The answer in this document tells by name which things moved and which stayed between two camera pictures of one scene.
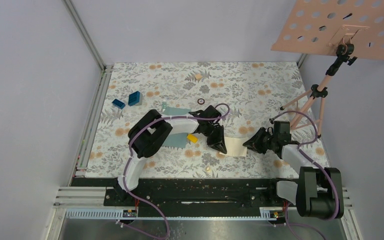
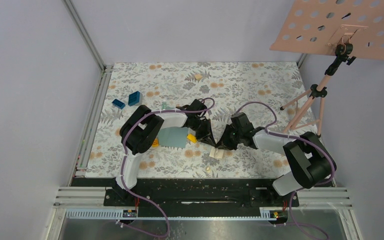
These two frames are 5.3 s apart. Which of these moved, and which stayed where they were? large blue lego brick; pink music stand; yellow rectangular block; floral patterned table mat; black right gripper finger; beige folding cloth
Moved: beige folding cloth; black right gripper finger
Stayed: floral patterned table mat; pink music stand; large blue lego brick; yellow rectangular block
